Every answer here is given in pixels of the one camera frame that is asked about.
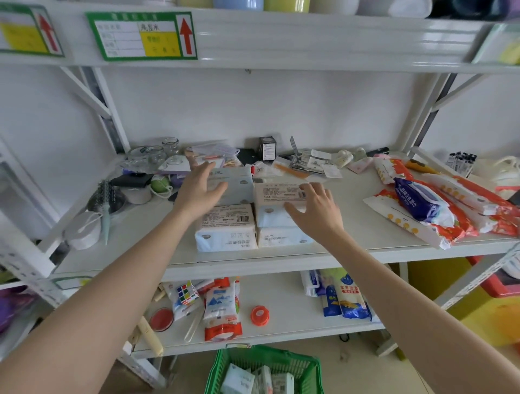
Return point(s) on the person's left hand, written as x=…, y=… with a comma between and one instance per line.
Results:
x=195, y=199

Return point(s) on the person's right hand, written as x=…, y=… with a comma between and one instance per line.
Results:
x=321, y=219

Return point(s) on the pale blue printed tissue pack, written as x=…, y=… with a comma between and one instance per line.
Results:
x=239, y=190

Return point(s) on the white barcode label tissue pack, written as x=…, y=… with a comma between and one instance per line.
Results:
x=276, y=195
x=227, y=239

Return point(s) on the white metal shelving unit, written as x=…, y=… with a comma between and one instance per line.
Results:
x=284, y=257

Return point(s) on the green plastic basket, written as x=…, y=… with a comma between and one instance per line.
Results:
x=264, y=355

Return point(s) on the person's left forearm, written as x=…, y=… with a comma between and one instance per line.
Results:
x=101, y=308

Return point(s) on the person's right forearm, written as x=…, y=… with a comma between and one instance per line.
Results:
x=426, y=324

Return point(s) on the green bordered shelf label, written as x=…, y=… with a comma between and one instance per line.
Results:
x=73, y=283
x=499, y=44
x=122, y=40
x=24, y=36

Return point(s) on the white lilac flat case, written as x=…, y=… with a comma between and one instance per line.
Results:
x=174, y=166

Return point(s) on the green round case white loop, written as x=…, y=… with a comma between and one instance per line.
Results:
x=159, y=184

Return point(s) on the clear plastic packet bundle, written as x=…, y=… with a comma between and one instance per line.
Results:
x=215, y=152

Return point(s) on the green plastic bag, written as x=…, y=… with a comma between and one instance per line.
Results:
x=335, y=272

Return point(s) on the small clear glass jar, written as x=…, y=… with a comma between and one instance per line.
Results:
x=137, y=155
x=170, y=147
x=155, y=156

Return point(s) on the orange comb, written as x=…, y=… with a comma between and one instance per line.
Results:
x=290, y=170

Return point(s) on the white carded accessories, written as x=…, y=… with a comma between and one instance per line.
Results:
x=319, y=160

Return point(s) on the white blue wipes pack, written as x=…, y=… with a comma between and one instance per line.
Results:
x=310, y=282

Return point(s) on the small white plastic bottle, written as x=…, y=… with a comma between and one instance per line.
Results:
x=343, y=159

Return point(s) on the black flat pouch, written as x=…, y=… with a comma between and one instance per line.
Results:
x=132, y=180

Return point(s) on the pink card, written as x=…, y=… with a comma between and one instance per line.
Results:
x=359, y=165

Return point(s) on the black wallet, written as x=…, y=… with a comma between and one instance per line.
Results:
x=247, y=156

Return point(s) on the round grey dish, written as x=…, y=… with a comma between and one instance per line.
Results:
x=118, y=203

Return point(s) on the small metal clip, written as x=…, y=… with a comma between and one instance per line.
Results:
x=293, y=146

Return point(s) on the blue yellow noodle bag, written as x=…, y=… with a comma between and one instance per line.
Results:
x=353, y=296

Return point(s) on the small blue noodle bag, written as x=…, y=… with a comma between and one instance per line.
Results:
x=331, y=304

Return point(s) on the white blue red salt bag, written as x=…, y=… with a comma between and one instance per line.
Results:
x=217, y=283
x=221, y=308

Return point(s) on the small black box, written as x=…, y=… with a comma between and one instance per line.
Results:
x=268, y=149

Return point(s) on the black torch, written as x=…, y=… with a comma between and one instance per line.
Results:
x=378, y=152

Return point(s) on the pale green hairbrush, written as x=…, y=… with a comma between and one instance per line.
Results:
x=105, y=219

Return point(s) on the cube puzzle in packet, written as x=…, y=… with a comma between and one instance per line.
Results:
x=185, y=296

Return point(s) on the navy wet wipes pack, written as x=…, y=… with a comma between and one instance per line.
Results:
x=418, y=201

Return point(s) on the yellow utility knife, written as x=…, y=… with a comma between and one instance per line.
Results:
x=416, y=166

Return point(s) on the orange round tape dispenser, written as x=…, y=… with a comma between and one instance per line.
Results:
x=260, y=316

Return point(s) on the white round pouch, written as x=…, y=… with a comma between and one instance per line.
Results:
x=83, y=233

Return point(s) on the red round lid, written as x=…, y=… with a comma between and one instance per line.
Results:
x=161, y=320

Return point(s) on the clear plastic spoon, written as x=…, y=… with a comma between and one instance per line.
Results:
x=193, y=329

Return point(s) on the cream rolling pin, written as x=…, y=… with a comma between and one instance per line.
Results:
x=150, y=337

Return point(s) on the pack of black-capped pens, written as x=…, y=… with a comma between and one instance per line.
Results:
x=461, y=162

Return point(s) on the pile of red white packets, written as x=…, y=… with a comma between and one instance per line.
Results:
x=471, y=195

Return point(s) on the white plastic jug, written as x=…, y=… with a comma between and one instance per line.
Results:
x=503, y=174

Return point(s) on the yellow lotion bottle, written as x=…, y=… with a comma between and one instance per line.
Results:
x=195, y=3

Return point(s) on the tall blue cylinder pack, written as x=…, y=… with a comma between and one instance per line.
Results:
x=237, y=4

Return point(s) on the white bottle pink pump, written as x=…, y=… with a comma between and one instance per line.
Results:
x=333, y=6

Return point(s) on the tall yellow-green cylinder pack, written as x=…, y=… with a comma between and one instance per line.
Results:
x=286, y=5

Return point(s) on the purple basin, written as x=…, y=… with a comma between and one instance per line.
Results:
x=10, y=312

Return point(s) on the white metal side rack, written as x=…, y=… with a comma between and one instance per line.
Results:
x=24, y=339

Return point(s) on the plain white tube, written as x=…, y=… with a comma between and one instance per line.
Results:
x=406, y=8

